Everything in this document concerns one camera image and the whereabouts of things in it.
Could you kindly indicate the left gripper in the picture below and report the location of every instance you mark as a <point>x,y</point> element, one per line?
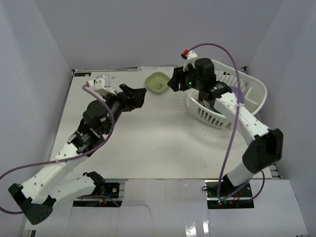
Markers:
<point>126,97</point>

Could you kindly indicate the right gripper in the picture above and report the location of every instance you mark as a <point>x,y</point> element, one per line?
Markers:
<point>178,75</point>

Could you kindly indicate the purple square panda plate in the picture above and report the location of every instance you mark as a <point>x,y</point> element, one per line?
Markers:
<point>238,93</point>

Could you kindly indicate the light teal rectangular plate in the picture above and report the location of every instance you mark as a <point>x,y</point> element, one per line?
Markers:
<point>211,108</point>

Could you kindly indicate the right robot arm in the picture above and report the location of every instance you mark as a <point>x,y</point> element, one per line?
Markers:
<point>264,144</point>

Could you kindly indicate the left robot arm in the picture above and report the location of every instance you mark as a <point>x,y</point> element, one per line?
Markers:
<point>41,194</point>

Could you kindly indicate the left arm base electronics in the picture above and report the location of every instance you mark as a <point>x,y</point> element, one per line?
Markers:
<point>110,196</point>

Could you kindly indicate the white plastic bin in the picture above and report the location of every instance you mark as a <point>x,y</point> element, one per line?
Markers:
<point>254,94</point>

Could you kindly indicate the green square panda plate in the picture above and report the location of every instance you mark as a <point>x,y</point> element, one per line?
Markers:
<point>157,82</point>

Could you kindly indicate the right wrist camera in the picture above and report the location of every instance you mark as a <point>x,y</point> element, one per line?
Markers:
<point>190,57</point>

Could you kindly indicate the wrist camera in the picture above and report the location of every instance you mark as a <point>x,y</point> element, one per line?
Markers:
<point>101,85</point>
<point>190,57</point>

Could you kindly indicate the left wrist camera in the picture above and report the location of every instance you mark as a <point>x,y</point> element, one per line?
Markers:
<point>101,85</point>

